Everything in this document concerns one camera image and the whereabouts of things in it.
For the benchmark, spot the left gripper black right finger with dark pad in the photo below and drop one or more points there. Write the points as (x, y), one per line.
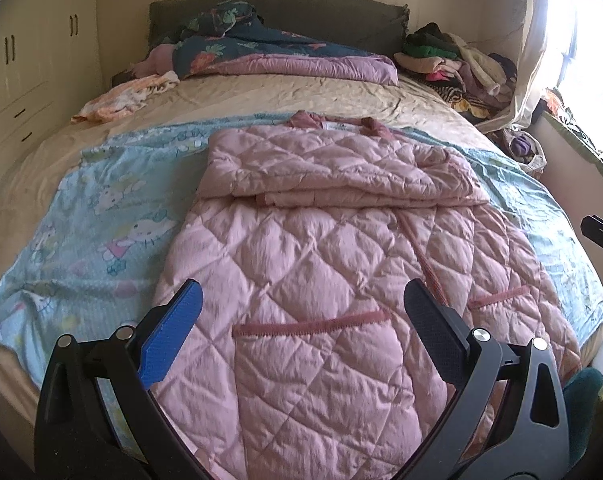
(507, 417)

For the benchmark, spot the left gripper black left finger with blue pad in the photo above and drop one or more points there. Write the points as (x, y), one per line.
(97, 417)

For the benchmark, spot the pink quilted jacket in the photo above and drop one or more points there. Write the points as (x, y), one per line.
(303, 363)

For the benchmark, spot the bag with purple clothes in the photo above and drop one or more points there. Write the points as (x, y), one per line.
(524, 149)

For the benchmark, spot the colourful clothes on windowsill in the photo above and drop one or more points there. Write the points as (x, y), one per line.
(561, 118)

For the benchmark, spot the pile of assorted clothes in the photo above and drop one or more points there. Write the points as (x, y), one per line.
(476, 85)

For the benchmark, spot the light blue cartoon blanket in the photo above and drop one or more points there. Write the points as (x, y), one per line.
(95, 259)

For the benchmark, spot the white sheer curtain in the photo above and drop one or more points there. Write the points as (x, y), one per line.
(527, 32)

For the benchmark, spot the dark grey headboard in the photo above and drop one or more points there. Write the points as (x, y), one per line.
(364, 24)

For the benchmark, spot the peach white patterned cloth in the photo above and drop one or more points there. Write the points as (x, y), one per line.
(125, 99)

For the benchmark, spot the beige bed sheet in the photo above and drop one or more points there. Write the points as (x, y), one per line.
(28, 188)

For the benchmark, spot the dark floral pink quilt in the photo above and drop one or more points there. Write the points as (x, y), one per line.
(230, 39)

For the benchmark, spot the cream wardrobe with handles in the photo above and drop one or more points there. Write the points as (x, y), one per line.
(49, 68)

